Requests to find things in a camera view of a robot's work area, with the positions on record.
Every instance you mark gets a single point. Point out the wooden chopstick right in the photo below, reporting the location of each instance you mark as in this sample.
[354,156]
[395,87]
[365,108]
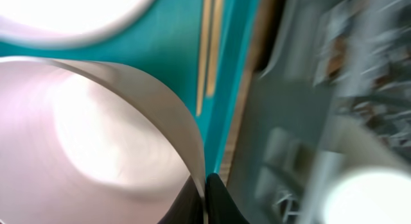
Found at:
[214,46]

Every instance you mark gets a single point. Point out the pink bowl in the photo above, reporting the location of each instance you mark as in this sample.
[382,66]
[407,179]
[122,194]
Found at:
[93,142]

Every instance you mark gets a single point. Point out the grey dishwasher rack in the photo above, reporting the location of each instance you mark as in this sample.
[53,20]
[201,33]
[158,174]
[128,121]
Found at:
[332,59]

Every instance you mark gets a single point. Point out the white round plate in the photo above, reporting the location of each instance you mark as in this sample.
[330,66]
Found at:
[64,24]

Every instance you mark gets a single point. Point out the teal serving tray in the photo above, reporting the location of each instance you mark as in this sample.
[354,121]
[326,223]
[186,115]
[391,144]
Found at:
[165,43]

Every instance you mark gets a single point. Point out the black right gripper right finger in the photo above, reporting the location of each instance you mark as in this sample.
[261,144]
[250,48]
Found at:
[220,206]

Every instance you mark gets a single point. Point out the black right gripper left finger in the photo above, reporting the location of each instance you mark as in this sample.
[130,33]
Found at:
[187,207]

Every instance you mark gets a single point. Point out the beige cup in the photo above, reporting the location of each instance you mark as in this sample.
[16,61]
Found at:
[372,183]

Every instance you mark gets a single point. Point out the wooden chopstick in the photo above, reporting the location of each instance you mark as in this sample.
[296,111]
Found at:
[203,53]
[214,46]

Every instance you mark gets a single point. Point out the wooden chopstick left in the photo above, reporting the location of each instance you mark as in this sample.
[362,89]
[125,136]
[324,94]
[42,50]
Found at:
[203,53]

